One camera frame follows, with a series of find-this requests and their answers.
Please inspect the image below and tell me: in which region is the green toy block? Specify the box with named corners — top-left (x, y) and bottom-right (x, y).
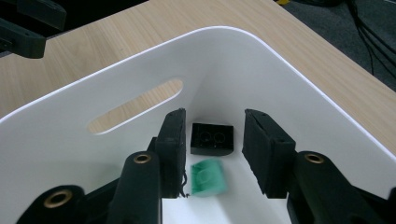
top-left (190, 158), bottom-right (229, 198)

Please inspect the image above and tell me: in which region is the black toy block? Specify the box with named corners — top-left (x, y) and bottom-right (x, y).
top-left (190, 122), bottom-right (234, 158)

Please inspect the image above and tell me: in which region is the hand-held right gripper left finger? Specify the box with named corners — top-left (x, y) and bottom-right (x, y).
top-left (148, 107), bottom-right (188, 200)

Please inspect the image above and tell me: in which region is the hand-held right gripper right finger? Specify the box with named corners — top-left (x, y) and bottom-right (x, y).
top-left (241, 108), bottom-right (297, 200)

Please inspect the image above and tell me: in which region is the black floor cable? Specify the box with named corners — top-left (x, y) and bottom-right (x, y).
top-left (345, 0), bottom-right (396, 82)

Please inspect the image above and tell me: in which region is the white plastic bin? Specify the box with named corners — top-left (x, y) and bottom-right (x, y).
top-left (0, 25), bottom-right (396, 224)

